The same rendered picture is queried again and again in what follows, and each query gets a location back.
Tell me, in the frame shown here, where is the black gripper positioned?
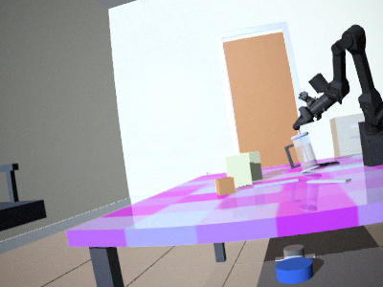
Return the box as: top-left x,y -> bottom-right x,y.
293,97 -> 328,127

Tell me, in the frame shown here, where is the blue cylinder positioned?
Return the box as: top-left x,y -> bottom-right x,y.
275,257 -> 313,284

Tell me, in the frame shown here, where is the grey cylinder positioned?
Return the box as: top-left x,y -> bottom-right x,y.
283,244 -> 305,260

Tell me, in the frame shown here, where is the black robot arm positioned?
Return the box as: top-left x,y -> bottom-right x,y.
308,24 -> 383,135

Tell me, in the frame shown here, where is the small orange-brown cube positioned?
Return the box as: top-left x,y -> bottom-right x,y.
215,176 -> 236,196

